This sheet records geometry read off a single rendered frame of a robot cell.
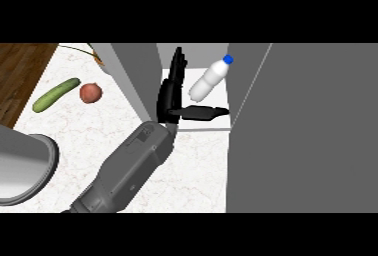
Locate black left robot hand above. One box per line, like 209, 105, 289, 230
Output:
154, 46, 231, 125

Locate grey cabinet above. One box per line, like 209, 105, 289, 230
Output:
86, 42, 233, 133

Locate grey cabinet door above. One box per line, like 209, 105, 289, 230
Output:
224, 42, 378, 214

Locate white bottle with blue cap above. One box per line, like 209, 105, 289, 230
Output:
187, 54, 234, 103

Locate reddish brown onion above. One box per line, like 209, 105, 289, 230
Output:
78, 82, 104, 105

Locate thin green brown stem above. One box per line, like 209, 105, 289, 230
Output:
57, 43, 106, 67

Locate green cucumber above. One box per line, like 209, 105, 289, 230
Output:
30, 77, 82, 114

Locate grey round pot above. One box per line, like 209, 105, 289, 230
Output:
0, 124, 60, 207

